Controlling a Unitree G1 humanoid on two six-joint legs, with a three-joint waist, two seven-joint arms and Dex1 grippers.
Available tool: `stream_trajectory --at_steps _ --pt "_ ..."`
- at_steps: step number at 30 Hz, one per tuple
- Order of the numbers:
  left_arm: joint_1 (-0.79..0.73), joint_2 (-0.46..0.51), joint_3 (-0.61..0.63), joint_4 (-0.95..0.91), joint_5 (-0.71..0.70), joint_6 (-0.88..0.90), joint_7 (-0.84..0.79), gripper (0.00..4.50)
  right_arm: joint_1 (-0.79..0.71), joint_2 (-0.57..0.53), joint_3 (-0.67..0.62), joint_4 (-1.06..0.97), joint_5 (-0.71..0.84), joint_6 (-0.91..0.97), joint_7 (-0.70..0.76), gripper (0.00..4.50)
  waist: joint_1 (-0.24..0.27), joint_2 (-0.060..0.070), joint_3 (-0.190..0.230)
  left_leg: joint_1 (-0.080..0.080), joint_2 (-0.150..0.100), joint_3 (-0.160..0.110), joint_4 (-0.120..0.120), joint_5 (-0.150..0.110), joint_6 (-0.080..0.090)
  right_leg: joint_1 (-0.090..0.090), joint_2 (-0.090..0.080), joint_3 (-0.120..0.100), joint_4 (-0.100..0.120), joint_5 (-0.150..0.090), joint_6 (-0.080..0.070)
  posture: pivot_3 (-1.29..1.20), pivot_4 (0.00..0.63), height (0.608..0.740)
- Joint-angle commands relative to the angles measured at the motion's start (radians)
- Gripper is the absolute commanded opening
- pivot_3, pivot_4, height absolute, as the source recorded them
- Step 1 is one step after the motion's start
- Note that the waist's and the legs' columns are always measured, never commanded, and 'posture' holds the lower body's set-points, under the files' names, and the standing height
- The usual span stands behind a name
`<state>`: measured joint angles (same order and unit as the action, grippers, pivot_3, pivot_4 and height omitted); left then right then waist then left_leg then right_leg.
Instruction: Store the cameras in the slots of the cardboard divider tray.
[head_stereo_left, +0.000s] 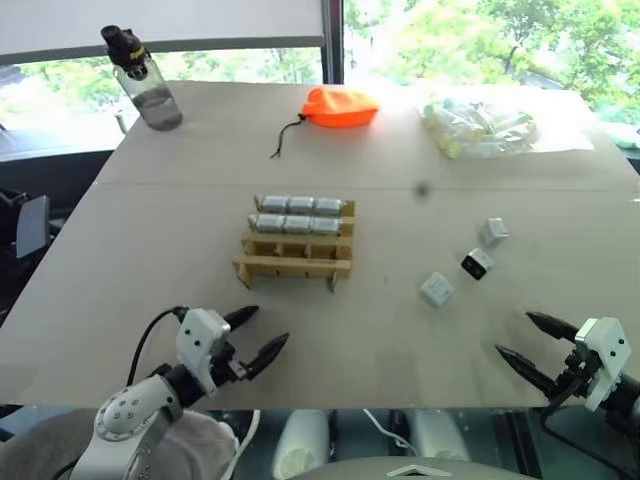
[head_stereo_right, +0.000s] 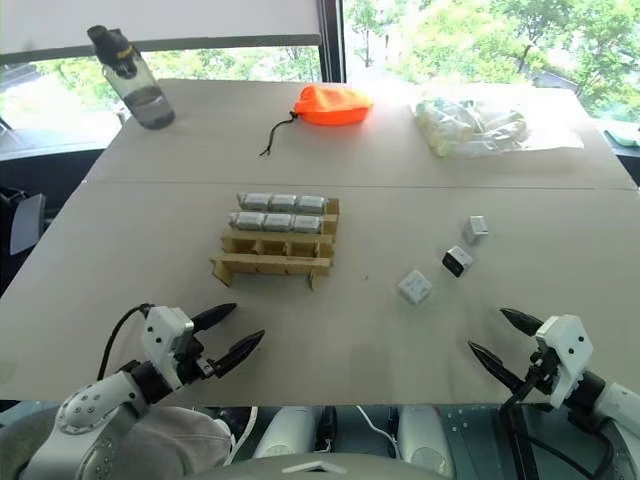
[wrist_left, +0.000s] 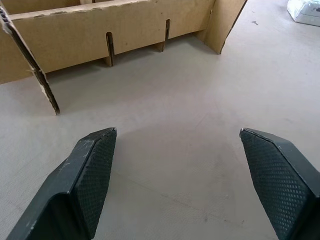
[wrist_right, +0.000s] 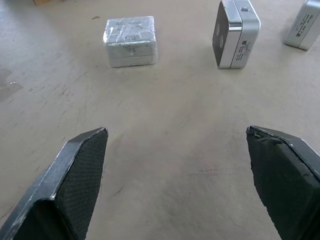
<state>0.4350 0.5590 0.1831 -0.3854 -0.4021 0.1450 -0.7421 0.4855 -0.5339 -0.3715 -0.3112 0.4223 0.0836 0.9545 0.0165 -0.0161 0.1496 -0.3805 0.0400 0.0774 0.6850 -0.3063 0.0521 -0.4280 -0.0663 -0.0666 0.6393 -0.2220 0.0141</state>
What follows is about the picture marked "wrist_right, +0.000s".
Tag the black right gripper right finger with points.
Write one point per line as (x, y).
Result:
(282, 185)

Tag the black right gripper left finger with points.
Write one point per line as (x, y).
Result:
(67, 185)

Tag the silver box with black face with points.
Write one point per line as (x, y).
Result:
(233, 35)

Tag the plastic-wrapped silver box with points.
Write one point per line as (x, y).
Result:
(130, 40)

